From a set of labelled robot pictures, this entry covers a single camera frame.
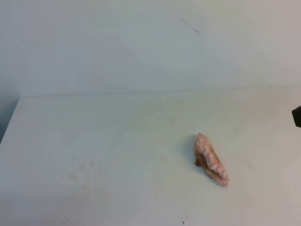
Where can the pink white checkered rag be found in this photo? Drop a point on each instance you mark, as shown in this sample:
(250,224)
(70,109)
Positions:
(207,159)

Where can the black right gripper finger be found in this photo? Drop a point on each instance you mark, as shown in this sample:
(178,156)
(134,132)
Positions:
(296,113)

